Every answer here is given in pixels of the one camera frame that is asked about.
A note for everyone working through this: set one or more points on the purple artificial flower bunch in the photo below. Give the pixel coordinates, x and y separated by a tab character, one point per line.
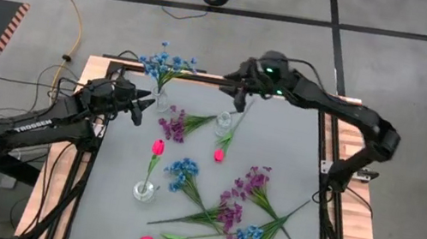
230	215
177	126
257	181

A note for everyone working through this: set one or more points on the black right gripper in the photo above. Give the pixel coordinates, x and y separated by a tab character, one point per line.
258	84

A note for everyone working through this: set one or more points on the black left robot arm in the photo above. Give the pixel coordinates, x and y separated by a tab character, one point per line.
43	126

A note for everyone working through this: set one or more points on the pink artificial tulip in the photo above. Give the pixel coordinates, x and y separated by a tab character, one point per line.
158	147
219	155

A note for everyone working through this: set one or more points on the small dark fallen petal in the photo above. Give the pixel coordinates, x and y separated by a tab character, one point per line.
157	188

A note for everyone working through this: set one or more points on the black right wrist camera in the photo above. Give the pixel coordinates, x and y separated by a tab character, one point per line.
275	62

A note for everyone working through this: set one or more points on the bottle shaped glass vase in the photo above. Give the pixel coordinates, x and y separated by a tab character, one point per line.
222	124

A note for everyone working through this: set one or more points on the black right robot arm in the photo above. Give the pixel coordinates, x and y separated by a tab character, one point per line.
341	108

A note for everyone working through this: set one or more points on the wide textured glass vase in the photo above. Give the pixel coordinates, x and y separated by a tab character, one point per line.
142	194

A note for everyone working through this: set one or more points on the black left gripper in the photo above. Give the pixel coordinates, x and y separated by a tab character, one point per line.
111	96

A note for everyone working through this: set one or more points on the black aluminium rig frame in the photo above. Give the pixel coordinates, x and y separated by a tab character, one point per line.
207	79

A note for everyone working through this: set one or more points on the flared neck glass vase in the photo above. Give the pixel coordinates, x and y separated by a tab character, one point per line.
161	104

